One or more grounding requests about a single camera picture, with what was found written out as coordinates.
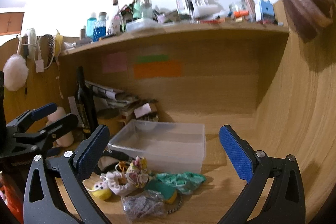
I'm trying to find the pink sticky note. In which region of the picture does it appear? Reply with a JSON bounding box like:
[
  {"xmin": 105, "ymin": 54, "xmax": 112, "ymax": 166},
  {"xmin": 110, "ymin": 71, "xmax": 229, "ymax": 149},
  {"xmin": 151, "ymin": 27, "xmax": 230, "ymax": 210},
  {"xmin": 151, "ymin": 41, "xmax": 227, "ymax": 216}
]
[{"xmin": 102, "ymin": 52, "xmax": 127, "ymax": 73}]

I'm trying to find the orange sticky note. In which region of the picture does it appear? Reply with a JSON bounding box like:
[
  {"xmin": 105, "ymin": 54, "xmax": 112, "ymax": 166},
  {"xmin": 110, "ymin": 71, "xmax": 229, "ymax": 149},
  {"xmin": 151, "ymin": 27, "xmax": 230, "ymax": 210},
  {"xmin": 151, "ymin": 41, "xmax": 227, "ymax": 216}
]
[{"xmin": 133, "ymin": 60, "xmax": 183, "ymax": 79}]

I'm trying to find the black headband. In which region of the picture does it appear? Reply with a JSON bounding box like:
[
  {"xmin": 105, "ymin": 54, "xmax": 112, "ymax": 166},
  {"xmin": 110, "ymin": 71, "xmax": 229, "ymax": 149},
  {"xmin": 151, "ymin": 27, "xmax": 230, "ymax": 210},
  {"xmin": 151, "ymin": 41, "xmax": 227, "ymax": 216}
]
[{"xmin": 93, "ymin": 150, "xmax": 134, "ymax": 175}]

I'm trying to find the blue toy box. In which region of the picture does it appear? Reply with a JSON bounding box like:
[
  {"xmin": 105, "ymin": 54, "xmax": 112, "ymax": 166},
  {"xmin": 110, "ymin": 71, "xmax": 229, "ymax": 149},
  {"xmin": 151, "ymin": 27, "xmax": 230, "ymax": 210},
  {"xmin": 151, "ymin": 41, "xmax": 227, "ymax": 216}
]
[{"xmin": 259, "ymin": 0, "xmax": 275, "ymax": 21}]

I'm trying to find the pink mug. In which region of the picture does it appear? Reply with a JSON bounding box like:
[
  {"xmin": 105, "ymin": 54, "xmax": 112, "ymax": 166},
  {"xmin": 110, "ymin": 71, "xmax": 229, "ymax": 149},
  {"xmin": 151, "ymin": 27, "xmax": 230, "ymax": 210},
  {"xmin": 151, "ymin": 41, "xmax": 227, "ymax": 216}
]
[{"xmin": 45, "ymin": 106, "xmax": 75, "ymax": 148}]

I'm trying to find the blue liquid bottle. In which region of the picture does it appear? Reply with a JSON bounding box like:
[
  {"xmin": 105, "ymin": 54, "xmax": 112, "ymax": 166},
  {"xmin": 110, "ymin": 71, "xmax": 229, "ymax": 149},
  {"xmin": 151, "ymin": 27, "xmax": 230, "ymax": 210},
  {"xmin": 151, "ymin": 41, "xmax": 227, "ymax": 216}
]
[{"xmin": 93, "ymin": 12, "xmax": 107, "ymax": 42}]

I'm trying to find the floral scrunchie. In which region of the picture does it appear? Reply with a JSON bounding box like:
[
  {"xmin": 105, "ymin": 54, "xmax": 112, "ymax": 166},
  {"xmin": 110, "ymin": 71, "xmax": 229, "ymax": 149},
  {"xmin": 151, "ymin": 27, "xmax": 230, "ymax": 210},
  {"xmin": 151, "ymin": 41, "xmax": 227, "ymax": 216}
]
[{"xmin": 126, "ymin": 156, "xmax": 151, "ymax": 188}]

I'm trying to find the stack of papers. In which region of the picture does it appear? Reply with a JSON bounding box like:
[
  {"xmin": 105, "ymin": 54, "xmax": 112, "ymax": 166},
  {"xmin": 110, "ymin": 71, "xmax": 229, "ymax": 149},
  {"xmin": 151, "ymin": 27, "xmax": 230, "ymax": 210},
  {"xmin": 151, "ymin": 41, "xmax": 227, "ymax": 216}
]
[{"xmin": 85, "ymin": 80, "xmax": 139, "ymax": 111}]

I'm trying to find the white drawstring pouch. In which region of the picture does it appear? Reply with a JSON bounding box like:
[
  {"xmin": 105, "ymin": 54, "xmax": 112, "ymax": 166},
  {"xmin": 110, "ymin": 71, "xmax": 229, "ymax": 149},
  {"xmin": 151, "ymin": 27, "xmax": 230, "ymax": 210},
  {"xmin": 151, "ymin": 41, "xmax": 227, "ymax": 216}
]
[{"xmin": 100, "ymin": 171, "xmax": 136, "ymax": 196}]

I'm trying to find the black white rope hairband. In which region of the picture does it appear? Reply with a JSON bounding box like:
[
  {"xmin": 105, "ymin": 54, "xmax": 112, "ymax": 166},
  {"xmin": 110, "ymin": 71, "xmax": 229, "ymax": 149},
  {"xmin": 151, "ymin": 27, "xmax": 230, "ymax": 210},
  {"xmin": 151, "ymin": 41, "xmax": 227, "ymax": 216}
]
[{"xmin": 166, "ymin": 193, "xmax": 183, "ymax": 214}]

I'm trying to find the green sticky note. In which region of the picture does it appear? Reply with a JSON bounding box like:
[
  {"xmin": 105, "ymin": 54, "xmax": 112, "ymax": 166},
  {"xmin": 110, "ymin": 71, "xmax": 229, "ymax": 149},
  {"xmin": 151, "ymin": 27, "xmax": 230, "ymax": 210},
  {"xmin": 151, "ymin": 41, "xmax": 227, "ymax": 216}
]
[{"xmin": 136, "ymin": 54, "xmax": 169, "ymax": 64}]

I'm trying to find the dark wine bottle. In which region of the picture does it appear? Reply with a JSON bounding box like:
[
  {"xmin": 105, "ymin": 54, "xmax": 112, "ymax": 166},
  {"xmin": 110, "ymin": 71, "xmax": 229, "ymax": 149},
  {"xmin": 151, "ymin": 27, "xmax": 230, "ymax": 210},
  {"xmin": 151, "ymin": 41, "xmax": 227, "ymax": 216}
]
[{"xmin": 75, "ymin": 66, "xmax": 98, "ymax": 139}]

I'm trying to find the clear acrylic organizer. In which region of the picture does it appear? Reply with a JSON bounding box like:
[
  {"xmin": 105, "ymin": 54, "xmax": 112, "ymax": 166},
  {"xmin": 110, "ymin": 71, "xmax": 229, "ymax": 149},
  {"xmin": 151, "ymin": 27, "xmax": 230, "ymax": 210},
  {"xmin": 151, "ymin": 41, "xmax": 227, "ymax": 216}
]
[{"xmin": 176, "ymin": 0, "xmax": 219, "ymax": 19}]

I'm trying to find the yellow white plush toy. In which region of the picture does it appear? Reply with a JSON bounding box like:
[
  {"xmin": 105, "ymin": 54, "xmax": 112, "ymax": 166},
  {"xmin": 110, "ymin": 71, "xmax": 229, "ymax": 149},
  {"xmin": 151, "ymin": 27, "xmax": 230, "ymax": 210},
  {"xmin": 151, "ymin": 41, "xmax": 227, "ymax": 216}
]
[{"xmin": 86, "ymin": 180, "xmax": 112, "ymax": 201}]

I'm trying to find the small cardboard box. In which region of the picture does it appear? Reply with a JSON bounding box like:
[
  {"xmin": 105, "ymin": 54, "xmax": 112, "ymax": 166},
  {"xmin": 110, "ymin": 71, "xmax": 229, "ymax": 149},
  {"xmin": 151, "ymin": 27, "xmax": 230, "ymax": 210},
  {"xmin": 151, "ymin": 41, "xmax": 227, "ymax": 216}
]
[{"xmin": 134, "ymin": 102, "xmax": 157, "ymax": 119}]

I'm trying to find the wooden shelf board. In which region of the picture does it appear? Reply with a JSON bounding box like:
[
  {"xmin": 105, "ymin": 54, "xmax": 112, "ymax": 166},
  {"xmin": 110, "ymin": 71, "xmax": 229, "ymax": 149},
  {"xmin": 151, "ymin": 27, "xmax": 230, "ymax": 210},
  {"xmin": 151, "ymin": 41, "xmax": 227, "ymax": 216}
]
[{"xmin": 60, "ymin": 22, "xmax": 289, "ymax": 57}]

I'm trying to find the teal scrunchie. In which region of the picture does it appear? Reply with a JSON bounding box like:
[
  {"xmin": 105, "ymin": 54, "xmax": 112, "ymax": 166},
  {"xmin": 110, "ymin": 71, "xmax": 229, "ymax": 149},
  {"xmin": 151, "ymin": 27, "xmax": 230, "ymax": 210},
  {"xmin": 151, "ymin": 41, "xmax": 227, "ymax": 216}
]
[{"xmin": 155, "ymin": 172, "xmax": 206, "ymax": 195}]

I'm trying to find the clear bag grey fabric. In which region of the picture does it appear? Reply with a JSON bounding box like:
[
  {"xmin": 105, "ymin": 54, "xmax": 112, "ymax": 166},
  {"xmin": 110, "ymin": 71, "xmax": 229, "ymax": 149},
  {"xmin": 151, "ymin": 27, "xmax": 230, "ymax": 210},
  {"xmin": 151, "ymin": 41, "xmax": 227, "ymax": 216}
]
[{"xmin": 122, "ymin": 190, "xmax": 167, "ymax": 221}]

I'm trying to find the clear plastic storage box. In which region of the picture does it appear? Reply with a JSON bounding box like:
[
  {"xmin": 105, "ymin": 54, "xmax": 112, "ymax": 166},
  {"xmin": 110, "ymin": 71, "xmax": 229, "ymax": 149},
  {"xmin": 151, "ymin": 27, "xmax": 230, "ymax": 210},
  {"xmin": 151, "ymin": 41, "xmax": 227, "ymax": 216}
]
[{"xmin": 108, "ymin": 119, "xmax": 206, "ymax": 173}]

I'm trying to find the green yellow sponge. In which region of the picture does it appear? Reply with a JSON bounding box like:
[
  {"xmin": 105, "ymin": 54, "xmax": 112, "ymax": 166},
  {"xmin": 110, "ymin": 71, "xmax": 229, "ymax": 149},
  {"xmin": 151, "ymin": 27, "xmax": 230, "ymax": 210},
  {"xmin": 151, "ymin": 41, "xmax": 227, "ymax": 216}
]
[{"xmin": 145, "ymin": 179, "xmax": 178, "ymax": 204}]

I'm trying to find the white fluffy pompom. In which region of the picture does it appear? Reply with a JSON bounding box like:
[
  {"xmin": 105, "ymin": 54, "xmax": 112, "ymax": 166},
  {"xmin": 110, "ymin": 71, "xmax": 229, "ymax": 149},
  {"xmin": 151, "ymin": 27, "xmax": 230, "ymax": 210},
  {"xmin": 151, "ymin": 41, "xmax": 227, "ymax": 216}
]
[{"xmin": 3, "ymin": 54, "xmax": 29, "ymax": 92}]

